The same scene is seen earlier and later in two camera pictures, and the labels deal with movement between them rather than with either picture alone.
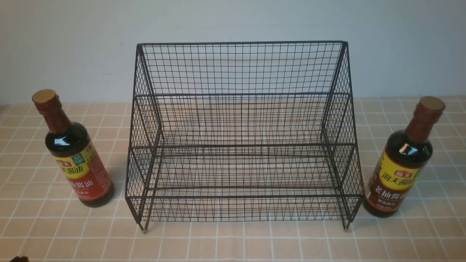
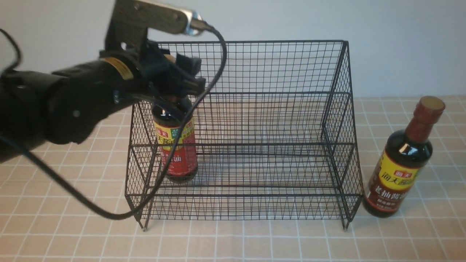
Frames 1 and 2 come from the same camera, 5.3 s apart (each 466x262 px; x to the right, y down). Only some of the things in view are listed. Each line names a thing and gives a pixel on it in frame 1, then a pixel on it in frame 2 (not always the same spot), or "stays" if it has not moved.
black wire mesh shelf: (243, 131) stays
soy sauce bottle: (405, 153) stays
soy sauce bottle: (71, 147) → (168, 115)
